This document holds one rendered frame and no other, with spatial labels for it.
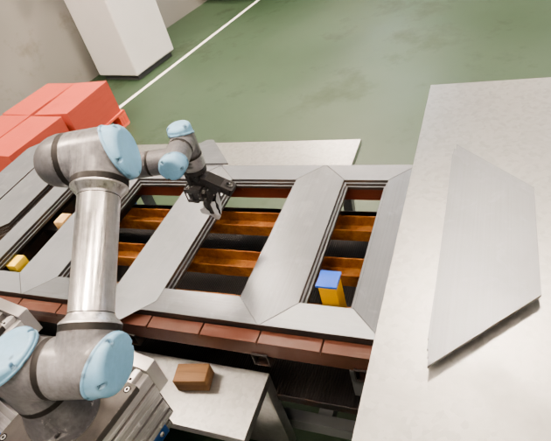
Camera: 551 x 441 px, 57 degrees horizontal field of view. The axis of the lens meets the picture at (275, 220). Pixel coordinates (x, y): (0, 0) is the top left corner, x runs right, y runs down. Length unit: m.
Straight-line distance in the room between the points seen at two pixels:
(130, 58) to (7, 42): 1.16
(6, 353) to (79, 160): 0.38
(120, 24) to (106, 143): 4.65
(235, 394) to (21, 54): 4.90
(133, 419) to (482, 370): 0.75
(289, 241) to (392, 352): 0.68
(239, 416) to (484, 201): 0.84
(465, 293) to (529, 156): 0.53
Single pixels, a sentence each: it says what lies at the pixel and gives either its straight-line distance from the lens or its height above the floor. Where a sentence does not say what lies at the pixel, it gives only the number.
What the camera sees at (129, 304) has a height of 0.85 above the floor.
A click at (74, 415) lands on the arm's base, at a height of 1.08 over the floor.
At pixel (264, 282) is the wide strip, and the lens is 1.50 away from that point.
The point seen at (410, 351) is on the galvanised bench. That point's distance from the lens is 1.03.
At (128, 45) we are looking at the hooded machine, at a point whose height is 0.38.
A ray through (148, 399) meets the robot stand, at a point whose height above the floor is 0.93.
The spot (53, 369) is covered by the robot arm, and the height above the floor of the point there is 1.25.
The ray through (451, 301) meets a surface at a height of 1.07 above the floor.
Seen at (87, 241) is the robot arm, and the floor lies 1.36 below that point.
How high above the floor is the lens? 1.90
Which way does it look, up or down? 38 degrees down
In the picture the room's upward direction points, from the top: 17 degrees counter-clockwise
